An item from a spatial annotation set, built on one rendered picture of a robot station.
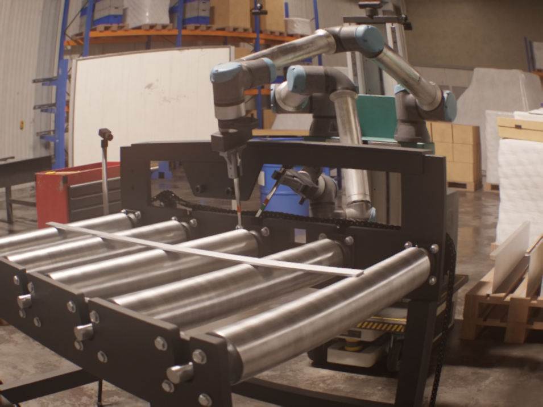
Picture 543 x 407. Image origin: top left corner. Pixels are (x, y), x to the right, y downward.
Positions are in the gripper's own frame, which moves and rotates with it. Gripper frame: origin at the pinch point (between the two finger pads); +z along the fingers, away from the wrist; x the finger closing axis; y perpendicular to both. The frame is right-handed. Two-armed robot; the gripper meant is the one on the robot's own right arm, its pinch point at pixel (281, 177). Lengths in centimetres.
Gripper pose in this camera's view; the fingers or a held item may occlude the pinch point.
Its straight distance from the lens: 217.3
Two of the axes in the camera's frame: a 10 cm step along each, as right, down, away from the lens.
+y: -5.1, 8.4, 2.1
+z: -5.0, -0.9, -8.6
